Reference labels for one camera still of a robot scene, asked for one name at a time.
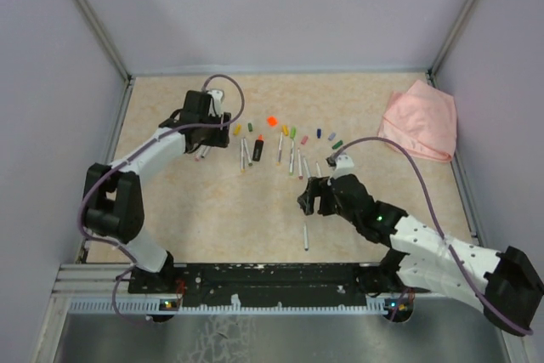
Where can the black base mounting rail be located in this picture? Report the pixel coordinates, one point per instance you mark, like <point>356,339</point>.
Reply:
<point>269,285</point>

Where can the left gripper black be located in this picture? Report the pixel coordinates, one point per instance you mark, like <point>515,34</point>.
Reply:
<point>220,137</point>

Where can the lilac cap paint marker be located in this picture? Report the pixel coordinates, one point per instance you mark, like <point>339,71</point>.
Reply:
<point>318,171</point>

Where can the lime cap white marker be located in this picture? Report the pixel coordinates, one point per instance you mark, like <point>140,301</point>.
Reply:
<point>292,157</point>

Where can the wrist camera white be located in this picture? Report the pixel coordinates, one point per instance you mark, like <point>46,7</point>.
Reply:
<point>341,165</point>
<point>216,106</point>

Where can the yellow marker pen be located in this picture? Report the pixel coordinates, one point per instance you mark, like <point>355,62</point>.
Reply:
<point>279,149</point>

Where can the blue cap white marker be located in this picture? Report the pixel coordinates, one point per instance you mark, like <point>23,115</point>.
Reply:
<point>306,167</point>

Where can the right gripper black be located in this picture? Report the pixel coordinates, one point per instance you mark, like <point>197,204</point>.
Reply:
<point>316,187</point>

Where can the grey slotted cable duct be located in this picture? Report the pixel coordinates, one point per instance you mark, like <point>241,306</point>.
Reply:
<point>158,306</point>

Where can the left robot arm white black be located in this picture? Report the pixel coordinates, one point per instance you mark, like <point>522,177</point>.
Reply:
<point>113,208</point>

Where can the dark green marker cap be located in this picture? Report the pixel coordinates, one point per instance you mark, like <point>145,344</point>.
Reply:
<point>337,145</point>

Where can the black cap white marker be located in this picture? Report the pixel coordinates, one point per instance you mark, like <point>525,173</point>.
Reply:
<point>205,152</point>

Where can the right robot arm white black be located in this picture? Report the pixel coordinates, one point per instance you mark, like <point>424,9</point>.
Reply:
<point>503,286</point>

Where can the black orange highlighter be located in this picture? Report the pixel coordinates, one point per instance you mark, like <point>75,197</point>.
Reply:
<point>258,148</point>

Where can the pink cap paint marker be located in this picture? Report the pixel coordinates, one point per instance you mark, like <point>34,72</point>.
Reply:
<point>299,165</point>

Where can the pink cloth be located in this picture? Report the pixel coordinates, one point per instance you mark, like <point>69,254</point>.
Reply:
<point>423,121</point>

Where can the green cap white marker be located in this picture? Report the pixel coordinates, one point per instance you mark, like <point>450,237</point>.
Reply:
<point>247,152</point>

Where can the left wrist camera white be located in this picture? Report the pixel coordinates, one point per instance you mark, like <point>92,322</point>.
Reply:
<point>216,106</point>

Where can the orange highlighter cap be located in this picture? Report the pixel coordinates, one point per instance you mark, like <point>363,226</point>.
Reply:
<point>272,121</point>

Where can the small blue cap marker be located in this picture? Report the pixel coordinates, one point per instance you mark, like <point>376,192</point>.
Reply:
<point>305,237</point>

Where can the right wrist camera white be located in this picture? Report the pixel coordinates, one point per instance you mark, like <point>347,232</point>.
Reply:
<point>341,165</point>

